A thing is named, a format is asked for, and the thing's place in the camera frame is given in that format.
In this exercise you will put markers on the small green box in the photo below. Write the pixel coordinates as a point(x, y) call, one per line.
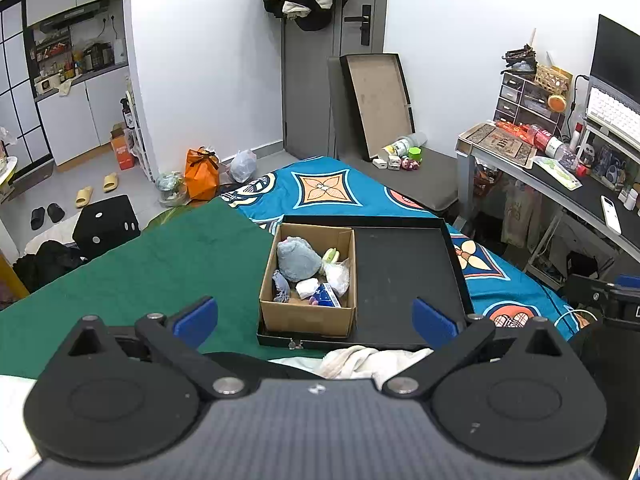
point(415, 154)

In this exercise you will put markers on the white cloth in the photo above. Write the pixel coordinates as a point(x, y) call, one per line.
point(360, 360)

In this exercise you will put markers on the black shallow tray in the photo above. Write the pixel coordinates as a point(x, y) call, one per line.
point(400, 270)

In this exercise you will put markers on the grey desk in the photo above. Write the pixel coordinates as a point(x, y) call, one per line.
point(575, 195)

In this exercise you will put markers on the black bag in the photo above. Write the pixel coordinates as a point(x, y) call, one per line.
point(47, 265)

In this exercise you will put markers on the orange cardboard box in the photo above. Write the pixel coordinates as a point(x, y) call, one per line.
point(122, 152)

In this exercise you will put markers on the dark ornament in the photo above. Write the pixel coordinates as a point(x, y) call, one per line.
point(520, 59)

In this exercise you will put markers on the white narrow rack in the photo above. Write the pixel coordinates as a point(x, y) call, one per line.
point(137, 135)

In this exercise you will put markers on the white lower cabinet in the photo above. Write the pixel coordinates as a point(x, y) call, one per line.
point(80, 120)

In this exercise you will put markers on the black slipper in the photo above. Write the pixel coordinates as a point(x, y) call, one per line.
point(37, 218)
point(55, 212)

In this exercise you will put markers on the glass jar with plant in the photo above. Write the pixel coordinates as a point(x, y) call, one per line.
point(171, 187)

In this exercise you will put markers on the white remote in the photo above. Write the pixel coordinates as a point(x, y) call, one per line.
point(611, 215)

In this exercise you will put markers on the panda figure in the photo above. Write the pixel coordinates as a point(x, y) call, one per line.
point(589, 154)

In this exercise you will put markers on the small grey-blue plush toy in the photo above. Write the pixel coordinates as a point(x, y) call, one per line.
point(281, 285)

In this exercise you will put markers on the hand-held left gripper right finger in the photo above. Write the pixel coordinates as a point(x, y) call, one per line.
point(432, 322)

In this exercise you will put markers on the white yellow cup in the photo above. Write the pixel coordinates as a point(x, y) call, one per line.
point(397, 149)

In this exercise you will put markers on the white tote bag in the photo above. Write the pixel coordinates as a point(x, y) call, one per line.
point(520, 215)

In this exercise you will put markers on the small white microwave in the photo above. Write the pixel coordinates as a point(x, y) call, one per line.
point(45, 85)

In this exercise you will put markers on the plastic bottle with red label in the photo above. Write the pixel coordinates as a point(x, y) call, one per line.
point(550, 142)

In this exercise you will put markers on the grey door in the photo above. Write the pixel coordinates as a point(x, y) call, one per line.
point(310, 85)

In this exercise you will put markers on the white charger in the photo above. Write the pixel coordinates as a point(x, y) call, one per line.
point(380, 164)

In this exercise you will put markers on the woven bamboo basket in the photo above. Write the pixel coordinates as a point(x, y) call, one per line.
point(550, 80)

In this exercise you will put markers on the small white toy block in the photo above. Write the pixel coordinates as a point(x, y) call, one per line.
point(394, 163)

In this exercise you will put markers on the white bundle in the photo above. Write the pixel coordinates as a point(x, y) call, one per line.
point(306, 289)

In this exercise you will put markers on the green bed sheet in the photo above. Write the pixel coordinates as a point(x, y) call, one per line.
point(175, 260)

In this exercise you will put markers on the white plastic bag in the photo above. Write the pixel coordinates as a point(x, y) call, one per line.
point(242, 166)

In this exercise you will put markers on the blue patterned blanket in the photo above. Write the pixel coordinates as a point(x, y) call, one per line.
point(360, 190)

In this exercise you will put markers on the orange round plush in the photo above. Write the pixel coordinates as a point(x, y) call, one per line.
point(556, 103)

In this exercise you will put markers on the orange gift bag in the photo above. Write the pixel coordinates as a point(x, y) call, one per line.
point(200, 175)

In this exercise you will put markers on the grey plush toy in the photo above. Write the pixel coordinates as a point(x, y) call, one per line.
point(297, 260)

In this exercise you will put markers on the brown cardboard box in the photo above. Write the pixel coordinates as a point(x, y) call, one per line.
point(305, 320)

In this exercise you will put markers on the clear green packet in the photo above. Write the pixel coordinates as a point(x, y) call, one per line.
point(557, 172)

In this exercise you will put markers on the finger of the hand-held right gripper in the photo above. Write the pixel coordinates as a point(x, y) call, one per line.
point(631, 280)
point(585, 290)

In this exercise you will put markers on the orange snack packet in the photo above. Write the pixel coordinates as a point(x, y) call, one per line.
point(515, 131)

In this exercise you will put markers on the black cube stool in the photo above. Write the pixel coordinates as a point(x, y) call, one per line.
point(105, 230)

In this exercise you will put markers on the grey drawer organizer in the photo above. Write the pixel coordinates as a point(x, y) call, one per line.
point(510, 97)

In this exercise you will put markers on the white sheet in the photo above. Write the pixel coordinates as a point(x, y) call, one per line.
point(15, 420)

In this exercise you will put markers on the burger plush toy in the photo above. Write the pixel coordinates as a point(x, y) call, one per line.
point(331, 256)

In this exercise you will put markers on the small red toys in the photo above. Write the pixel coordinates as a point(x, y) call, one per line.
point(410, 163)

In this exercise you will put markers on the yellow slipper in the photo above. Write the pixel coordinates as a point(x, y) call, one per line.
point(84, 196)
point(110, 182)

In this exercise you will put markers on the white keyboard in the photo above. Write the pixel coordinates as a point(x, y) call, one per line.
point(612, 110)

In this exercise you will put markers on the yellow round table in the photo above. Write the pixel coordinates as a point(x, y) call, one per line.
point(12, 280)

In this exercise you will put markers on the black framed sliding door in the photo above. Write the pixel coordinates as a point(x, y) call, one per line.
point(20, 85)

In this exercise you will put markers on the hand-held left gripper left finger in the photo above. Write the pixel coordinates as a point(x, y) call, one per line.
point(195, 320)

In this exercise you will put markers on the blue purple tissue packet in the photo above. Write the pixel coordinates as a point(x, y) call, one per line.
point(330, 296)

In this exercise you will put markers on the brown patterned board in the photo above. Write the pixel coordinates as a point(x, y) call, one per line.
point(495, 142)

